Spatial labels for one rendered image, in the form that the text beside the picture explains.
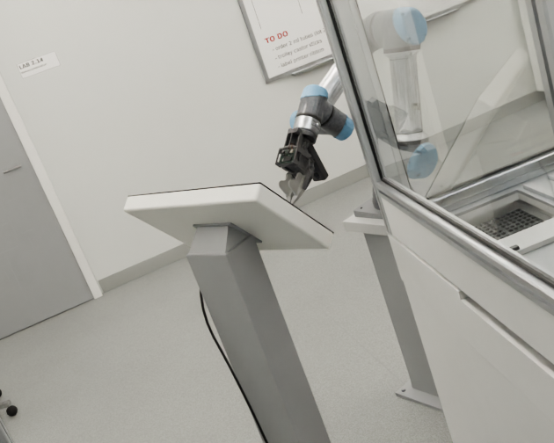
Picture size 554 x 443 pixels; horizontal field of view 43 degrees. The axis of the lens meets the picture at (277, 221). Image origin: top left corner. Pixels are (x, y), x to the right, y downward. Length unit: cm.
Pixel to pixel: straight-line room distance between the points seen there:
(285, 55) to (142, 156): 124
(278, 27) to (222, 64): 47
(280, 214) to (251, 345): 43
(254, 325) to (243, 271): 15
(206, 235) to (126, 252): 324
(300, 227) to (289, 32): 352
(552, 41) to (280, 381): 140
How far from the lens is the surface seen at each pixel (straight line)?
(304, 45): 525
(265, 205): 169
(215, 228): 191
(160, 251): 518
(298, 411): 210
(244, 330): 196
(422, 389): 284
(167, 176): 508
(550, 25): 84
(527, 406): 142
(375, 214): 246
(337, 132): 211
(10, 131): 493
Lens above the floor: 163
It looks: 18 degrees down
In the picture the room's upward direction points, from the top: 20 degrees counter-clockwise
